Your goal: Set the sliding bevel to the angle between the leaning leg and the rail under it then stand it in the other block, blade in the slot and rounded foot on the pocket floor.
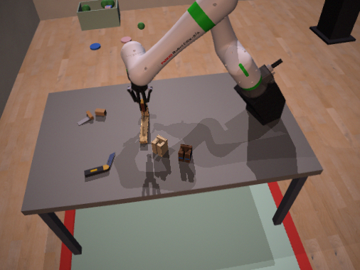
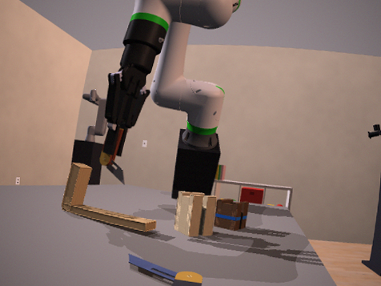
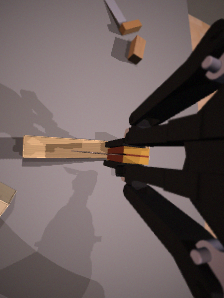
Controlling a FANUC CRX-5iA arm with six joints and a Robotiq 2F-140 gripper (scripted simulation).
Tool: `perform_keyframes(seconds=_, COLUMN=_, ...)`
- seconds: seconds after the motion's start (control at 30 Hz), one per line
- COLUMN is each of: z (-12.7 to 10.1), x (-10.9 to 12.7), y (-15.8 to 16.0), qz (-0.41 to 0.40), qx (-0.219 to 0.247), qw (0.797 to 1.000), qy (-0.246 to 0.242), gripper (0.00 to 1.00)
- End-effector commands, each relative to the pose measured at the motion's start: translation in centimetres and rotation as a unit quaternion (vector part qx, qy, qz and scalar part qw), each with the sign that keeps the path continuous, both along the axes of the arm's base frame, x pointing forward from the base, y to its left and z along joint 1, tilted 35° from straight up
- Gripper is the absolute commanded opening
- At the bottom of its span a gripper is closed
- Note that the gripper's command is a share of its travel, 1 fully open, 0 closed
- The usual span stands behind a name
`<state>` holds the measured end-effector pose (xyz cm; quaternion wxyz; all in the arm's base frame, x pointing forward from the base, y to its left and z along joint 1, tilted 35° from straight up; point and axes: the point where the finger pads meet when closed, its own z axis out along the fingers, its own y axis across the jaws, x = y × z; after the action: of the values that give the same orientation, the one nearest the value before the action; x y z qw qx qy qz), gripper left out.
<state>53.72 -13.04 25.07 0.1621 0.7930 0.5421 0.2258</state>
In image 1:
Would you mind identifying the brown wooden l-shaped frame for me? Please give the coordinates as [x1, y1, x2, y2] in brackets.
[139, 105, 149, 144]

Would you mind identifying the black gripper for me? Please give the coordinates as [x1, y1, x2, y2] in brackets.
[127, 82, 152, 111]

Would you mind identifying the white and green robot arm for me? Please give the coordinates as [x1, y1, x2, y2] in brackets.
[121, 0, 282, 98]

